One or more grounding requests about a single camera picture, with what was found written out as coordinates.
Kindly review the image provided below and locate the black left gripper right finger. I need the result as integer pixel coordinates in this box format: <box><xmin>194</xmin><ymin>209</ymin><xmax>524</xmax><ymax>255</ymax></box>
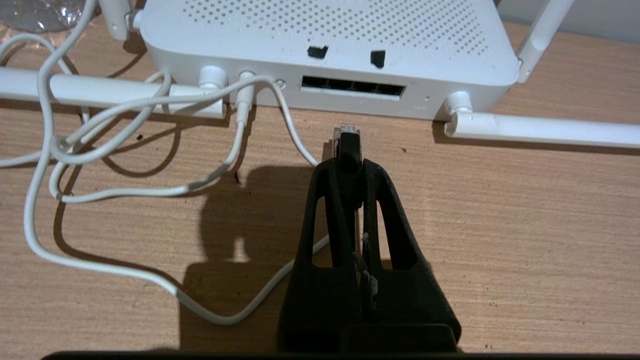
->
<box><xmin>360</xmin><ymin>159</ymin><xmax>461</xmax><ymax>351</ymax></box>

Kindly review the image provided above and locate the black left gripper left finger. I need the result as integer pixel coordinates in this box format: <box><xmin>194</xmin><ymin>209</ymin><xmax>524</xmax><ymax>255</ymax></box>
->
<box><xmin>277</xmin><ymin>160</ymin><xmax>363</xmax><ymax>351</ymax></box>

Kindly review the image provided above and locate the black ethernet cable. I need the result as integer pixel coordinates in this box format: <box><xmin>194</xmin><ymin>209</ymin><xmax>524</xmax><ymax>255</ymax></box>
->
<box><xmin>331</xmin><ymin>123</ymin><xmax>364</xmax><ymax>211</ymax></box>

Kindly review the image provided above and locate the white power adapter with cable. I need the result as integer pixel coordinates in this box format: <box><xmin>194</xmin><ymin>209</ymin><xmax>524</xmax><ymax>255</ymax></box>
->
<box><xmin>0</xmin><ymin>0</ymin><xmax>332</xmax><ymax>327</ymax></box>

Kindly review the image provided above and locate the white router with antennas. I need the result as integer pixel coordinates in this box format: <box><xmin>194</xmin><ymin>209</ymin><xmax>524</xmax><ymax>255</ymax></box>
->
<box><xmin>0</xmin><ymin>0</ymin><xmax>640</xmax><ymax>151</ymax></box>

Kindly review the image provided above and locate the clear water bottle red cap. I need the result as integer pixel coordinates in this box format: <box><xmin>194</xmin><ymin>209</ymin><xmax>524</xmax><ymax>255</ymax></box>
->
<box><xmin>0</xmin><ymin>0</ymin><xmax>88</xmax><ymax>33</ymax></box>

